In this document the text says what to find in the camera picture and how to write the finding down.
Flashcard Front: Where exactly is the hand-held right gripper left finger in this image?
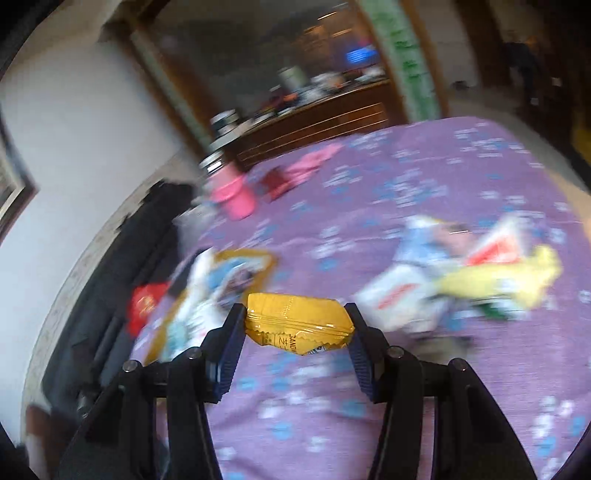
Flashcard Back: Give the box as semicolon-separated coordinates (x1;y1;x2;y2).
58;302;247;480

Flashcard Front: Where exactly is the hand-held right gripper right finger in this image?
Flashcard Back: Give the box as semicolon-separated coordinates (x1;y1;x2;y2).
344;302;539;480

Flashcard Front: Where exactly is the yellow snack packet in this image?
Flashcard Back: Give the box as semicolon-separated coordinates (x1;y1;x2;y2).
244;292;356;356

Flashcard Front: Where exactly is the cartoon print tissue pack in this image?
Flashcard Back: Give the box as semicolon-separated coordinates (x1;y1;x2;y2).
210;258;264;305

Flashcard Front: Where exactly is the white foam box gold tape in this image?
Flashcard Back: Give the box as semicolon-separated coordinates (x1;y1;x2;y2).
139;248;278;365

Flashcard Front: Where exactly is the white tissue pack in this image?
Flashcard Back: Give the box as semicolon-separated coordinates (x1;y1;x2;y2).
358;268;439;330

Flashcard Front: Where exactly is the red bag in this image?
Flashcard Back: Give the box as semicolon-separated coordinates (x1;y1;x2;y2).
124;284;171;335

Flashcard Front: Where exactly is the blue towel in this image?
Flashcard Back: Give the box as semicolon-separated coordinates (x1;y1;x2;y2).
392;217;444;273

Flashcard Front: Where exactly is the white packet green print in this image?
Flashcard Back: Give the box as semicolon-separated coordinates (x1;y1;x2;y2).
462;295;532;321

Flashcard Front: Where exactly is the purple floral tablecloth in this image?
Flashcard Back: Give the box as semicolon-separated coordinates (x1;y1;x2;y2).
129;117;591;480

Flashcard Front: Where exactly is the black bag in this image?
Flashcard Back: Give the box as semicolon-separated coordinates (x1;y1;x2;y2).
46;180;195;402

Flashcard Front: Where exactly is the yellow fluffy cloth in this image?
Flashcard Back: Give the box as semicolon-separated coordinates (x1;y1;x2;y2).
436;244;564;310

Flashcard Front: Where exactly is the red and white packet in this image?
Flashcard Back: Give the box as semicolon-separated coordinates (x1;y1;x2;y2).
466;217;532;268

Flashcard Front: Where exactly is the red pouch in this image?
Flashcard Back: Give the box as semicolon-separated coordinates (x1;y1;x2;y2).
261;166;301;201

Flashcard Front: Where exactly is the pink bottle silver lid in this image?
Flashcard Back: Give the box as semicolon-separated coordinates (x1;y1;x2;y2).
198;150;241;190

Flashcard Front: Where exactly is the pink towel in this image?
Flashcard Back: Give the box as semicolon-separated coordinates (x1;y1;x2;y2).
284;143;345;185

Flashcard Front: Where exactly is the wooden counter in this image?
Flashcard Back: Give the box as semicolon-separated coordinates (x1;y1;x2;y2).
231;78;402;169

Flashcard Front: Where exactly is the blue lit screen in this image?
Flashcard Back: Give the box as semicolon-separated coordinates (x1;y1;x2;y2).
344;46;379;65

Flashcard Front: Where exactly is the bamboo wall painting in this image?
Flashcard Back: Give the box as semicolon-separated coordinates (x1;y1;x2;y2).
360;0;439;123

